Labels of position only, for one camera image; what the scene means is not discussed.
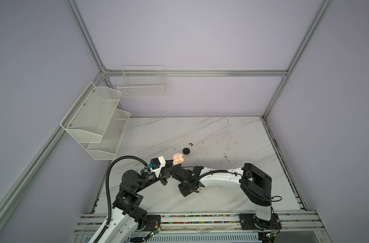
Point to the black earbud charging case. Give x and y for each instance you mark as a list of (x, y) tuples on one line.
[(186, 151)]

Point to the white mesh shelf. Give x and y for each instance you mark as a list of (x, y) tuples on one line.
[(89, 117), (112, 137)]

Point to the white mesh shelf upper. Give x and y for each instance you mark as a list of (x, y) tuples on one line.
[(89, 117)]

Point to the white mesh shelf lower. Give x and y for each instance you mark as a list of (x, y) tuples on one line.
[(112, 137)]

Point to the white wire basket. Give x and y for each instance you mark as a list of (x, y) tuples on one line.
[(142, 81)]

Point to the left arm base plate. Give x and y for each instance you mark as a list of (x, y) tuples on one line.
[(149, 223)]

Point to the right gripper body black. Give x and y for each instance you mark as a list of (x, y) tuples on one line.
[(184, 190)]

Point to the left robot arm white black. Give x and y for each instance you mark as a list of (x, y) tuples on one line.
[(125, 215)]

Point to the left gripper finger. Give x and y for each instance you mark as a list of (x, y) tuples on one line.
[(169, 171), (164, 179)]

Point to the aluminium mounting rail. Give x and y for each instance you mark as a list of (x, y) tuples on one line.
[(229, 222)]

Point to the pink round charging case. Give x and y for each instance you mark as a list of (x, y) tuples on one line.
[(178, 159)]

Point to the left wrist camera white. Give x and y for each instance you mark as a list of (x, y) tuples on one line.
[(155, 166)]

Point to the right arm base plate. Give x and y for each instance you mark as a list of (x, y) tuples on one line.
[(251, 222)]

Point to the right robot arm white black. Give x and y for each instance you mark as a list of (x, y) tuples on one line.
[(256, 184)]

